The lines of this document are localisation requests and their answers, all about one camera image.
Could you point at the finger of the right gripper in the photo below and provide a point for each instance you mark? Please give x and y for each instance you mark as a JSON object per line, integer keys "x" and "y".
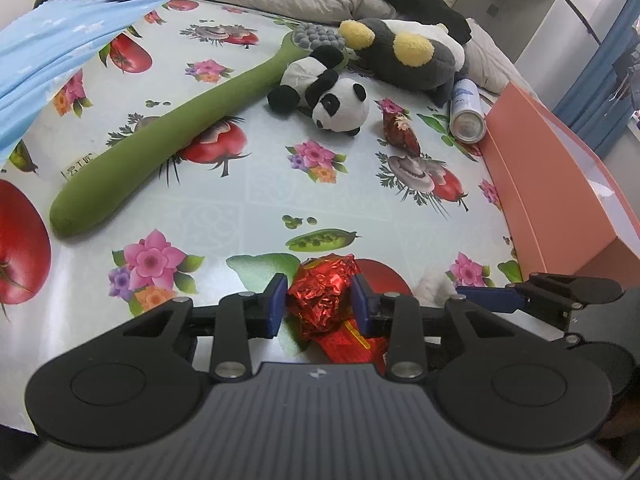
{"x": 569, "y": 292}
{"x": 494, "y": 299}

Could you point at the fruit pattern tablecloth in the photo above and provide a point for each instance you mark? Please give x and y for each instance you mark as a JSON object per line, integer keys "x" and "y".
{"x": 234, "y": 207}

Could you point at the red foil wrapper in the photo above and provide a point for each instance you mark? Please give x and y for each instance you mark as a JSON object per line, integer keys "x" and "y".
{"x": 319, "y": 300}

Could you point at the blue curtain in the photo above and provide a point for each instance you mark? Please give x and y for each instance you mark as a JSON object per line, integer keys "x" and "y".
{"x": 598, "y": 105}

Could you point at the orange shoe box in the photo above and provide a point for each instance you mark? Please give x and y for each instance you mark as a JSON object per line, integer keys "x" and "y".
{"x": 564, "y": 210}

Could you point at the white paper tissue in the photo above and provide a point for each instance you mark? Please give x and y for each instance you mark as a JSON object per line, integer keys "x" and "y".
{"x": 433, "y": 289}

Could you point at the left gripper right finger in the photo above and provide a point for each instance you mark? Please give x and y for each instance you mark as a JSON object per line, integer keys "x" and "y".
{"x": 396, "y": 317}

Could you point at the small panda plush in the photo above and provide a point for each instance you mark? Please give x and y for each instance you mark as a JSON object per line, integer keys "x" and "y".
{"x": 312, "y": 84}

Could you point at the light blue bed sheet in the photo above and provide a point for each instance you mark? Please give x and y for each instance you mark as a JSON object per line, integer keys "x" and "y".
{"x": 43, "y": 49}

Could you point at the white spray can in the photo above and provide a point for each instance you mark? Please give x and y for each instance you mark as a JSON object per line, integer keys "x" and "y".
{"x": 467, "y": 119}

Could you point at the green long-handled massage brush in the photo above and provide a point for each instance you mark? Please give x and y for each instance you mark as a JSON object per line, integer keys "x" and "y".
{"x": 96, "y": 192}

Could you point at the grey penguin plush toy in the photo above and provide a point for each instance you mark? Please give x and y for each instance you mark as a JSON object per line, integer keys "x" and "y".
{"x": 409, "y": 55}

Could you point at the grey duvet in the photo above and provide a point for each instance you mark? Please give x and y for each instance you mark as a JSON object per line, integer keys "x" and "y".
{"x": 487, "y": 65}

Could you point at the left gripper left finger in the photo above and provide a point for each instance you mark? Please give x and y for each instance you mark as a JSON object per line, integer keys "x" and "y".
{"x": 240, "y": 318}

